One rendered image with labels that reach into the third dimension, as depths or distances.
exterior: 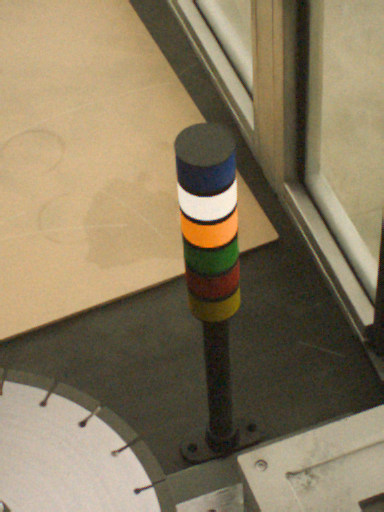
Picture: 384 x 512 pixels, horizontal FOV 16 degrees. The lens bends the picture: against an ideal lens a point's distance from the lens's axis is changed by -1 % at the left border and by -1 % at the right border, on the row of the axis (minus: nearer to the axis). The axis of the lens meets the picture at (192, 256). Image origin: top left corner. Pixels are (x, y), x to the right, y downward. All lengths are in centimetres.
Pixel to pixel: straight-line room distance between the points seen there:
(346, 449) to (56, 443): 24
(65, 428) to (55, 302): 35
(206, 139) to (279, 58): 37
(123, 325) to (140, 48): 43
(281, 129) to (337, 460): 42
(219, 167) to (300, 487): 29
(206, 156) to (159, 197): 53
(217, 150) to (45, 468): 29
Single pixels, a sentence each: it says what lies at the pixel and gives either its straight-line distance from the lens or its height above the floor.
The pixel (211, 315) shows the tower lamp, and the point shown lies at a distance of 111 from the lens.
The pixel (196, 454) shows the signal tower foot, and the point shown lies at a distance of 130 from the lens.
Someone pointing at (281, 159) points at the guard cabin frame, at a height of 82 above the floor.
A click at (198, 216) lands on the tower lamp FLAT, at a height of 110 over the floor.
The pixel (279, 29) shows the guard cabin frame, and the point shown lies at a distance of 132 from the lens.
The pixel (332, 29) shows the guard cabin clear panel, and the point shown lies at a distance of 124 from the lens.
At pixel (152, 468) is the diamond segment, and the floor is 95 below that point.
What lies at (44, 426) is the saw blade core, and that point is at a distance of 110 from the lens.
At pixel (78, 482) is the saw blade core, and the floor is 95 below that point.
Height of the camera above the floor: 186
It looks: 50 degrees down
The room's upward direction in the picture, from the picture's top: 4 degrees counter-clockwise
